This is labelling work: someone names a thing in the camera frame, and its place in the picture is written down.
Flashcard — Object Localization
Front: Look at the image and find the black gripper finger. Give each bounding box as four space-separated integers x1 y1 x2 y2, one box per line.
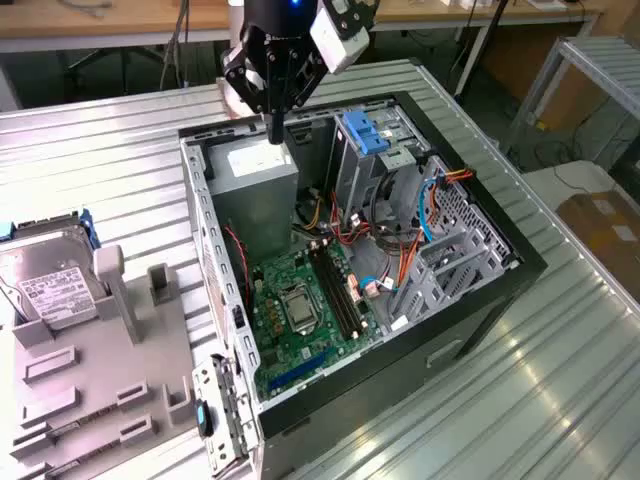
219 47 277 145
276 54 329 145

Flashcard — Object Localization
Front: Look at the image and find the orange power wire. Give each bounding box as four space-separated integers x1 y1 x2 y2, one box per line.
439 168 477 190

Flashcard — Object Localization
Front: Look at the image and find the hard disk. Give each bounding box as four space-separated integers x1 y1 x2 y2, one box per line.
0 208 109 331

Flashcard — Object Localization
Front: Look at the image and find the grey disk bay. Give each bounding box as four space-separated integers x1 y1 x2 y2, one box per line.
389 239 521 331

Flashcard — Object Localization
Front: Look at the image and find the blue drive latch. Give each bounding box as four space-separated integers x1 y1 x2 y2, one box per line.
344 110 389 156

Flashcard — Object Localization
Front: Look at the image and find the grey drive cage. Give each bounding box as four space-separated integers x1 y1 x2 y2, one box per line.
329 107 436 221

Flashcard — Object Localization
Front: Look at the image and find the black office chair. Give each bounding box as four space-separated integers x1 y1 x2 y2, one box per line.
64 44 181 91

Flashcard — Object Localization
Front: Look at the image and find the grey power supply box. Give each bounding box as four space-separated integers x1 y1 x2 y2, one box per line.
204 132 301 264

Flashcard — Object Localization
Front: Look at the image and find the wooden desk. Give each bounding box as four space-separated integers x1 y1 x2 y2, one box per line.
0 0 236 54
372 0 601 96

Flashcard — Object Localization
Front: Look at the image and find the black tripod leg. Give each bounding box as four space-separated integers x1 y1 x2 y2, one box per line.
452 0 506 97

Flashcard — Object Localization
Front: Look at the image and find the black RAM slot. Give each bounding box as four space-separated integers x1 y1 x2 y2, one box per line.
319 242 361 336
307 244 351 341

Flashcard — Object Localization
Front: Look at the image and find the CPU socket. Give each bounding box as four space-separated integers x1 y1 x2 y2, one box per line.
277 283 322 336

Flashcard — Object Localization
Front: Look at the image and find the brown cardboard panel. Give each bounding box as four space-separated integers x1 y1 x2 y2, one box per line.
479 19 591 131

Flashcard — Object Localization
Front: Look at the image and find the silver CPU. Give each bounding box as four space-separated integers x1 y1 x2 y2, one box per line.
289 299 314 326

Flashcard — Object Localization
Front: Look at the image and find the green motherboard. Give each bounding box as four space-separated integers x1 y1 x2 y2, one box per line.
249 239 386 401

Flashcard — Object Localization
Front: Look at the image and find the blue expansion slot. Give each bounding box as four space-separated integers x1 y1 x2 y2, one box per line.
267 347 331 394

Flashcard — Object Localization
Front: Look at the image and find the grey parts rack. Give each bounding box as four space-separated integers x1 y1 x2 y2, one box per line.
0 244 201 480

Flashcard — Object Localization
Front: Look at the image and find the black open PC case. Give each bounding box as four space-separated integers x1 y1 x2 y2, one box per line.
177 91 549 480

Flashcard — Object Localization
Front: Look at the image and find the brown cardboard box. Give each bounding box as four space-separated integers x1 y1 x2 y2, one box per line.
554 189 640 281

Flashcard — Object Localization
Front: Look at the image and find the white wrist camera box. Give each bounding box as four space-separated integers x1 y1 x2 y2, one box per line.
308 0 381 71

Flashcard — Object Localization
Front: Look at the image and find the yellow wire bundle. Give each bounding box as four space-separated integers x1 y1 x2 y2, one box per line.
294 187 331 234

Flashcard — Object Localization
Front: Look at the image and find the black cable bundle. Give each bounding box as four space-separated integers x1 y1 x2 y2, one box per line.
372 169 416 261

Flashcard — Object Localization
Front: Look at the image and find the red orange wire bundle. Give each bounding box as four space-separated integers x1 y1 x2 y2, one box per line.
324 189 374 246

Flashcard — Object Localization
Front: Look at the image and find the blue data wire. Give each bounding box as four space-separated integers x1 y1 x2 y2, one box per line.
414 177 442 244

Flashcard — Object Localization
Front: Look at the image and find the red and black wire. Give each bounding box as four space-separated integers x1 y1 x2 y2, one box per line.
222 224 251 301

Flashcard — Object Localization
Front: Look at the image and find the grey metal shelf frame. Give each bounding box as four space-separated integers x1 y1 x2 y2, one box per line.
499 34 640 171

